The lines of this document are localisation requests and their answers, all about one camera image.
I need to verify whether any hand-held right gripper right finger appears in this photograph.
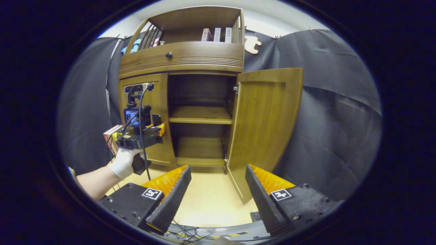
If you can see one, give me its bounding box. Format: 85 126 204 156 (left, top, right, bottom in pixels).
245 164 336 237

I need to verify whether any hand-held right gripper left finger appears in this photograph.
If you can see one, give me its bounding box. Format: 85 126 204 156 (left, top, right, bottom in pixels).
99 165 192 233

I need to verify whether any wooden double-door shoe cabinet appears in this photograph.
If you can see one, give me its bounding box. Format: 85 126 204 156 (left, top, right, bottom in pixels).
118 5 246 174

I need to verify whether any red and white book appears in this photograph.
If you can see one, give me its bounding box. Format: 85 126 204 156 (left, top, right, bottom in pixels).
103 125 124 143

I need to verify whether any wooden drawer with black knob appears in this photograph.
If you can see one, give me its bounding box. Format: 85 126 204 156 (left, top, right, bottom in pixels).
119 42 245 67

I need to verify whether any black backdrop cloth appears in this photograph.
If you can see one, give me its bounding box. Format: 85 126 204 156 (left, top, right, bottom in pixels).
56 29 383 201

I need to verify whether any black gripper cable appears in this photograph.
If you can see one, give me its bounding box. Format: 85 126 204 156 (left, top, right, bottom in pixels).
137 83 154 181

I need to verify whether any tangle of black cables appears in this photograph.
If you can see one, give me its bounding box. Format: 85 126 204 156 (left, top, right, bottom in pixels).
165 220 215 243

